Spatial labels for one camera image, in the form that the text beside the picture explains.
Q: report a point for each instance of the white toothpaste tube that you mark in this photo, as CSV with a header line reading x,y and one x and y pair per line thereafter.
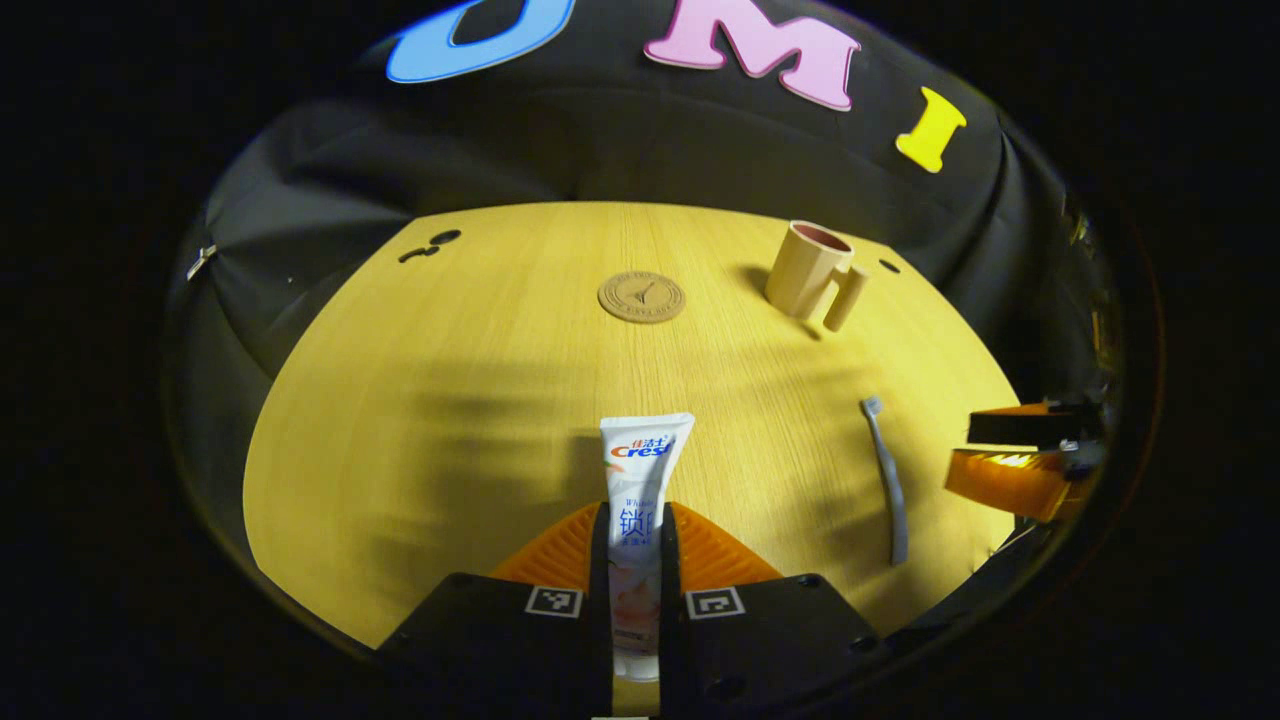
x,y
640,470

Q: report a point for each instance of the black backdrop cloth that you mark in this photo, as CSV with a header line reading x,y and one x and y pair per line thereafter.
x,y
600,150

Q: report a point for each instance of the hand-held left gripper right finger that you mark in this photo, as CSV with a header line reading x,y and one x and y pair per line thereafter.
x,y
669,550

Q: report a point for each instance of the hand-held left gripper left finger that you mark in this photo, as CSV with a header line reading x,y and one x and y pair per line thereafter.
x,y
601,550

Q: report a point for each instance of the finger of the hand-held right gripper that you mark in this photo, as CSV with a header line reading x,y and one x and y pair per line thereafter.
x,y
1010,485
1020,428

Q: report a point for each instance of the white grey toothbrush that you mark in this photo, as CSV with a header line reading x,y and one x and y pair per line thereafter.
x,y
888,480

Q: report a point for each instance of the round brown coaster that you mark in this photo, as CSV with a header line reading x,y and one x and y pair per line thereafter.
x,y
642,297

